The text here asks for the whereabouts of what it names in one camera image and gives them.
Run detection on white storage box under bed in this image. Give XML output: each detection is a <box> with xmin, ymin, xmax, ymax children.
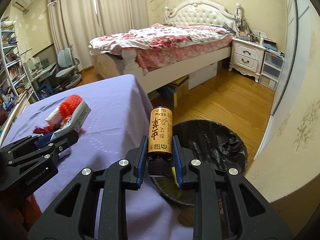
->
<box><xmin>189</xmin><ymin>62</ymin><xmax>217</xmax><ymax>90</ymax></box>

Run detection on sliding wardrobe door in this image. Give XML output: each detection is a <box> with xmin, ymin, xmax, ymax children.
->
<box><xmin>271</xmin><ymin>0</ymin><xmax>313</xmax><ymax>117</ymax></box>

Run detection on teal white tube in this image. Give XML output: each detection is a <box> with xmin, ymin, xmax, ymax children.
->
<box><xmin>50</xmin><ymin>101</ymin><xmax>91</xmax><ymax>141</ymax></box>

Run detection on plastic drawer unit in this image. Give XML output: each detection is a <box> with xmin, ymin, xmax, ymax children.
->
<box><xmin>259</xmin><ymin>50</ymin><xmax>284</xmax><ymax>91</ymax></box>

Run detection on floral pink quilt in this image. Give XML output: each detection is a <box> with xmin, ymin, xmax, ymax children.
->
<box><xmin>89</xmin><ymin>23</ymin><xmax>235</xmax><ymax>74</ymax></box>

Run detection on red foam fruit net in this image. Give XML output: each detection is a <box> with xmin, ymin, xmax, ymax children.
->
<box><xmin>59</xmin><ymin>95</ymin><xmax>82</xmax><ymax>120</ymax></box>

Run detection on study desk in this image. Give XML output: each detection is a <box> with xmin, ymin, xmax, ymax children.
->
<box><xmin>23</xmin><ymin>57</ymin><xmax>57</xmax><ymax>100</ymax></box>

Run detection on cardboard box under bed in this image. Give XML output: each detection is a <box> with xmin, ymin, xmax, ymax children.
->
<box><xmin>167</xmin><ymin>75</ymin><xmax>189</xmax><ymax>107</ymax></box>

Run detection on white bed frame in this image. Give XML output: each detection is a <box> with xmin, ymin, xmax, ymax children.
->
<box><xmin>89</xmin><ymin>0</ymin><xmax>241</xmax><ymax>93</ymax></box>

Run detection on bookshelf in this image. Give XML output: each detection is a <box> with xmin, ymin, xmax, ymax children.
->
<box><xmin>1</xmin><ymin>16</ymin><xmax>34</xmax><ymax>105</ymax></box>

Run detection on black lined trash bin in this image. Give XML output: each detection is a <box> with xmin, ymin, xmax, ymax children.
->
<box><xmin>151</xmin><ymin>120</ymin><xmax>248</xmax><ymax>207</ymax></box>

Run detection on white nightstand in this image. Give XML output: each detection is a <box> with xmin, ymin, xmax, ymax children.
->
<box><xmin>228</xmin><ymin>38</ymin><xmax>265</xmax><ymax>83</ymax></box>

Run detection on purple tablecloth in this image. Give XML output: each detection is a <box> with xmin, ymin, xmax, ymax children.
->
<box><xmin>4</xmin><ymin>75</ymin><xmax>193</xmax><ymax>239</ymax></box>

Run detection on light green desk chair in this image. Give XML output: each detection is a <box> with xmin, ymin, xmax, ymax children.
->
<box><xmin>55</xmin><ymin>45</ymin><xmax>82</xmax><ymax>92</ymax></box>

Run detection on white tissue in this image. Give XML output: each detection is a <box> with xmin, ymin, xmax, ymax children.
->
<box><xmin>46</xmin><ymin>106</ymin><xmax>62</xmax><ymax>125</ymax></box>

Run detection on beige curtains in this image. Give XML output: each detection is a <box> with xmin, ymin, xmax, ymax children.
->
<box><xmin>48</xmin><ymin>0</ymin><xmax>149</xmax><ymax>70</ymax></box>

